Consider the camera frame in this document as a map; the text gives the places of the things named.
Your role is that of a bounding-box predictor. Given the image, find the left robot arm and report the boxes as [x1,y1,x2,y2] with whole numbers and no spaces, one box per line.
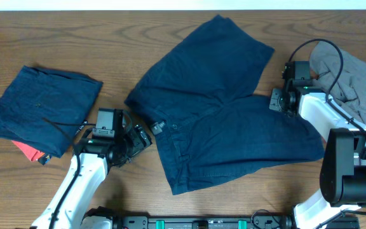
[31,125,152,229]

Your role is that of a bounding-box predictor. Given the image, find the navy blue shorts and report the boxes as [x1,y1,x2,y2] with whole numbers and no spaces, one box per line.
[125,16,324,195]

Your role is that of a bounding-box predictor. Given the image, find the folded navy shorts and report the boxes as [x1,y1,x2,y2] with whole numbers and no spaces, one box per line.
[0,66,103,158]

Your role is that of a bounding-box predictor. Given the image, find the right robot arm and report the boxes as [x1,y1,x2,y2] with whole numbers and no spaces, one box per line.
[269,86,366,228]

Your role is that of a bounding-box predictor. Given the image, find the grey shorts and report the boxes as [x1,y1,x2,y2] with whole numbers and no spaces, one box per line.
[309,41,366,124]

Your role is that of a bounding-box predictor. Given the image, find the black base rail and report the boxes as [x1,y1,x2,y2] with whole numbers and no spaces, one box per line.
[84,209,360,229]

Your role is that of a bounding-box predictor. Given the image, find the folded red garment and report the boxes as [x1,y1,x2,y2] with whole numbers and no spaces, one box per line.
[0,127,52,165]

